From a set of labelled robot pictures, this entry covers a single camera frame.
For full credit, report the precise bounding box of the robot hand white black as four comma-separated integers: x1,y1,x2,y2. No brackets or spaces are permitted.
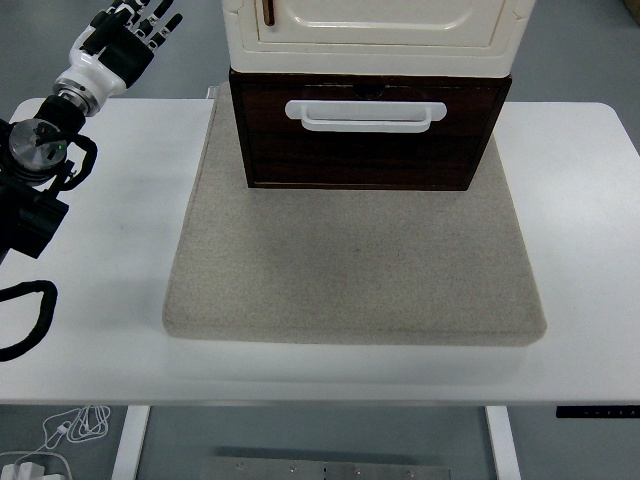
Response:
56,0,184,100

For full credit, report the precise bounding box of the white drawer handle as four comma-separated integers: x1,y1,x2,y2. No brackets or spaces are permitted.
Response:
283,99,448,134

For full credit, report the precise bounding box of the dark wood drawer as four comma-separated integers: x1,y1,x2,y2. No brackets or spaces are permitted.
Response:
237,83,505,188

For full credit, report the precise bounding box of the cream plastic cabinet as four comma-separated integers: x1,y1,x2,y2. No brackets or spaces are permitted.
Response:
221,0,537,80

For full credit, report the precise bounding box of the beige fabric mat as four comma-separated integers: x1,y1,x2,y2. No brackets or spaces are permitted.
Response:
162,82,548,347

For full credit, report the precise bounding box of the white table leg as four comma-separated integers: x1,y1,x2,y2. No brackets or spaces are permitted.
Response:
484,405,522,480
110,405,151,480

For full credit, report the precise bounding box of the white power adapter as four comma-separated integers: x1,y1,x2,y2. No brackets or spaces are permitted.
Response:
0,452,71,480

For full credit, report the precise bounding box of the grey metal plate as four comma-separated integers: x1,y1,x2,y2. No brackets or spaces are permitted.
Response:
201,455,452,480

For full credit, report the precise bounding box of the black table control panel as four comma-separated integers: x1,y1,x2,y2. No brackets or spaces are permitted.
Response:
555,405,640,420

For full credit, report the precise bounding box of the white cable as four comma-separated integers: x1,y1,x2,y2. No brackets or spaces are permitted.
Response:
14,403,112,464

